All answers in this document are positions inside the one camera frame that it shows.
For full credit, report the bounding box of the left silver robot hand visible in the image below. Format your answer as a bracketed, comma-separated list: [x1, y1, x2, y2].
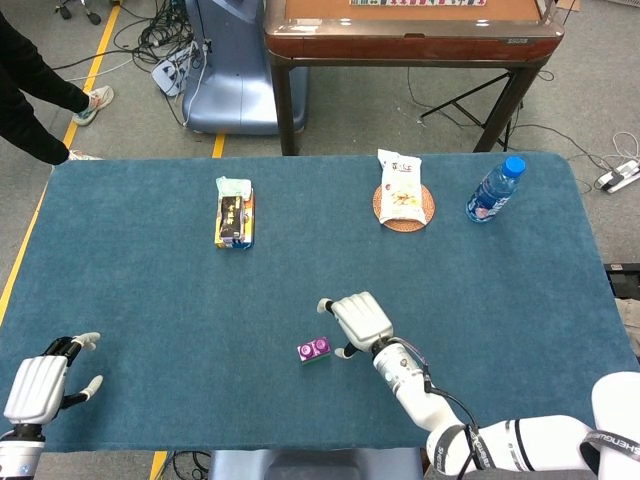
[3, 331, 104, 426]

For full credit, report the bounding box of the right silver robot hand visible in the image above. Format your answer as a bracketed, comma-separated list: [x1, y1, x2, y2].
[317, 291, 395, 359]

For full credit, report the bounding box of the purple toy building brick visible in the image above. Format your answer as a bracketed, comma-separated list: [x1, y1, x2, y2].
[296, 336, 331, 362]

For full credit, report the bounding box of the round woven coaster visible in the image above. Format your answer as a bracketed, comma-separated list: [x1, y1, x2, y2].
[372, 182, 436, 233]

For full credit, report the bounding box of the white snack bag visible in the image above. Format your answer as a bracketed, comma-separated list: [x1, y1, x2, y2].
[376, 148, 427, 226]

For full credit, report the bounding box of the blue table cloth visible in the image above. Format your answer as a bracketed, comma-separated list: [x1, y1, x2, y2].
[0, 152, 639, 454]

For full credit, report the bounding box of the yellow black snack pack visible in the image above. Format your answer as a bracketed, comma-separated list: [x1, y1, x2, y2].
[214, 187, 257, 250]

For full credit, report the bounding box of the blue grey robot torso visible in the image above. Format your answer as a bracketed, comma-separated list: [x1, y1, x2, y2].
[207, 446, 425, 480]

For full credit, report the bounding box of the black purple small carton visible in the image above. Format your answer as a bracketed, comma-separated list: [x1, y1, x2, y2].
[219, 195, 246, 240]

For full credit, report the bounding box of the water bottle blue cap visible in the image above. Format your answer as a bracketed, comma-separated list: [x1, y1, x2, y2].
[465, 155, 527, 224]

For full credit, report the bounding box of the white crumpled packet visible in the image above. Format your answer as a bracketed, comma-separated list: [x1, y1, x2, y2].
[215, 176, 254, 199]

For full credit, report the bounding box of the black case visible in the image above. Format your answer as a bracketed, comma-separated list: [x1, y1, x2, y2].
[603, 261, 640, 301]

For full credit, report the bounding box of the brown mahjong table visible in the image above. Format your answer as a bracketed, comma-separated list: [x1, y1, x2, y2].
[263, 0, 566, 156]

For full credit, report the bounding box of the person in black trousers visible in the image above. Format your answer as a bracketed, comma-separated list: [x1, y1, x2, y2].
[0, 9, 115, 166]

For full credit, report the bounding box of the grey power strip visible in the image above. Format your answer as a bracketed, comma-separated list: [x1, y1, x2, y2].
[593, 160, 640, 194]

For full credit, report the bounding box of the white power strip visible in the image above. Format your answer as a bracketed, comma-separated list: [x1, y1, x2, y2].
[151, 47, 201, 98]

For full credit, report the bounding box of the face-up mahjong tile row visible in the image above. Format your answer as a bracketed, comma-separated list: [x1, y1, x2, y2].
[348, 0, 487, 8]

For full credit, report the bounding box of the chrome wheeled stool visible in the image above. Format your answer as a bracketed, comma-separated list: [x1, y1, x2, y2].
[54, 0, 104, 26]

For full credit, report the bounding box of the blue grey machine pedestal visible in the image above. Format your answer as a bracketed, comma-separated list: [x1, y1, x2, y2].
[181, 0, 309, 136]

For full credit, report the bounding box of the white floor cable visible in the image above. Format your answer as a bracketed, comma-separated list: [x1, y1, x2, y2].
[597, 130, 640, 171]

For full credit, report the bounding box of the black floor cable bundle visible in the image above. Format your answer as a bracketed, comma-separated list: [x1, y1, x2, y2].
[112, 0, 201, 66]

